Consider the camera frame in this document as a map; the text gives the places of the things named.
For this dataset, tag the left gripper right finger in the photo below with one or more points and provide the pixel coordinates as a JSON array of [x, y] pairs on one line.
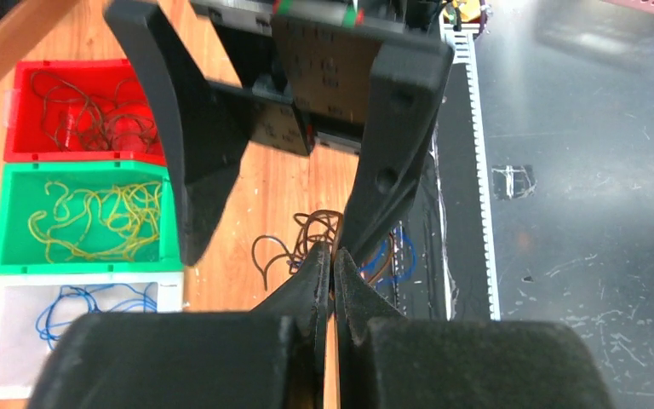
[[356, 304]]

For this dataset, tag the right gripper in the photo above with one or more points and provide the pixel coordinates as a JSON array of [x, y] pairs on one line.
[[366, 77]]

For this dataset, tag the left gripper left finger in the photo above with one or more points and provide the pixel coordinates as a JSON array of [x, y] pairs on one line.
[[305, 297]]

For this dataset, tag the red plastic bin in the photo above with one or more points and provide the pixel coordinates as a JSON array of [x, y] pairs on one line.
[[79, 110]]

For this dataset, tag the green plastic bin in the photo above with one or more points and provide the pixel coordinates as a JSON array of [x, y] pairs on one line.
[[87, 218]]

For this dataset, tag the wooden tray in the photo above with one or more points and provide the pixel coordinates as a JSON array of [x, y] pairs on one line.
[[22, 28]]

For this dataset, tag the white plastic bin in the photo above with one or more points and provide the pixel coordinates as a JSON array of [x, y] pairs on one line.
[[35, 312]]

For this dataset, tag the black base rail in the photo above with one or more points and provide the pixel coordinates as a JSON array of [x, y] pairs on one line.
[[444, 264]]

